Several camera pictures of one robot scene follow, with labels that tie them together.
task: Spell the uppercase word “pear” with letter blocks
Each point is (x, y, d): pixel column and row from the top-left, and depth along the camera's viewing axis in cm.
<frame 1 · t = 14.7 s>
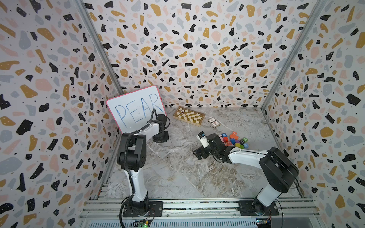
left hand: (165, 139, 99), fingers open
right hand: (199, 148, 91), fingers open
wooden chess board: (192, 117, 115), point 3 cm above the table
playing card box: (214, 122, 113), point 2 cm above the table
orange A block: (234, 135, 107), on the table
blue M block: (224, 135, 105), point 2 cm above the table

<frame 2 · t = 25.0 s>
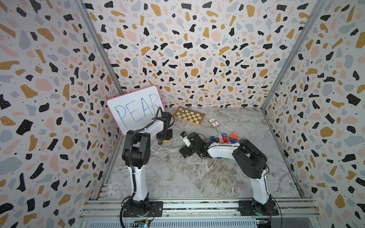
left hand: (168, 137, 100), fingers open
right hand: (184, 146, 95), fingers open
blue cube block: (212, 137, 105), on the table
the other named things where they were.

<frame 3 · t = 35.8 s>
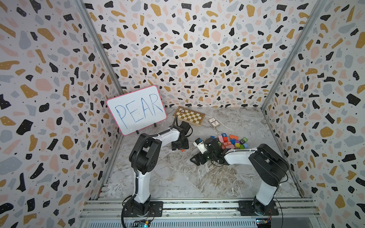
left hand: (184, 147, 97), fingers open
right hand: (195, 157, 91), fingers open
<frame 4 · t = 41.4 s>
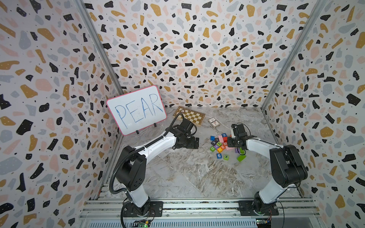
left hand: (195, 144, 87), fingers open
right hand: (231, 141, 98), fingers open
long green block: (241, 157, 97), on the table
blue 6 block: (219, 156, 94), point 2 cm above the table
green N block: (226, 157, 94), point 2 cm above the table
green D block: (212, 148, 99), on the table
